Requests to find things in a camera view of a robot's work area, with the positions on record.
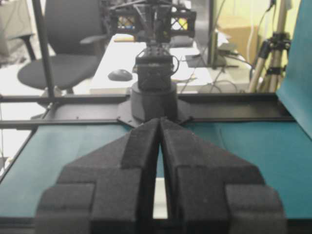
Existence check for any black monitor stand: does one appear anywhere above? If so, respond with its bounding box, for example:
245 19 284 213
185 29 236 69

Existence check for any black vertical frame post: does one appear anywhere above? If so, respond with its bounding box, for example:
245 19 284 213
32 0 55 98

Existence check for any right gripper black foam left finger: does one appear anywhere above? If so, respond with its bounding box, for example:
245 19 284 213
35 119 159 234

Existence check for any camera tripod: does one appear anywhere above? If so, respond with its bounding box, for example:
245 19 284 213
247 0 292 93

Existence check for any white desk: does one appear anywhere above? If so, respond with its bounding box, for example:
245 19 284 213
90 34 250 94

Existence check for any cardboard box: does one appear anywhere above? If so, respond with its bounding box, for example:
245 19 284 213
218 16 258 63

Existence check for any right gripper black foam right finger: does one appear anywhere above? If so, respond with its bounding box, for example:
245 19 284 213
160 118 287 234

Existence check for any white plastic tray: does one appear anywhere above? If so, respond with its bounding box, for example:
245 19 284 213
153 177 168 219

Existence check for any black office chair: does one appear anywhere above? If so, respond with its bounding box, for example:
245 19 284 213
18 0 109 95

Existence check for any black computer mouse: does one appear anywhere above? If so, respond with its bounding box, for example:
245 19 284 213
108 69 133 82

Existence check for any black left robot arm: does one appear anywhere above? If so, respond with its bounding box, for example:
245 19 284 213
35 0 183 234

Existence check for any black aluminium frame rail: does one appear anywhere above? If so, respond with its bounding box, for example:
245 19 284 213
0 93 294 130

